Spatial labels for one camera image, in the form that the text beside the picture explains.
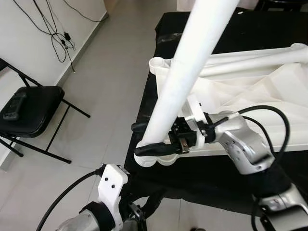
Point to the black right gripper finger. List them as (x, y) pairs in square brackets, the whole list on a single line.
[(154, 149), (139, 127)]

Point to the white plastic table leg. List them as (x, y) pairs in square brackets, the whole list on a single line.
[(191, 62), (298, 49), (226, 61)]

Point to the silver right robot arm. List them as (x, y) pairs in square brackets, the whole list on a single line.
[(245, 144)]

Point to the white plastic table top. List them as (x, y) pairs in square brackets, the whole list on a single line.
[(250, 96)]

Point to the black folding chair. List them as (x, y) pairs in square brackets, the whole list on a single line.
[(43, 110)]

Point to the black remote control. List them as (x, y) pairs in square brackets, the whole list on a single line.
[(14, 106)]

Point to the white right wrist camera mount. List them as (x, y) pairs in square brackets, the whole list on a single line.
[(195, 108)]

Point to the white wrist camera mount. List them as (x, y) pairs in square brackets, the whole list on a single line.
[(195, 108), (113, 185)]

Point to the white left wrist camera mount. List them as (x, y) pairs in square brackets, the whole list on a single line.
[(113, 185)]

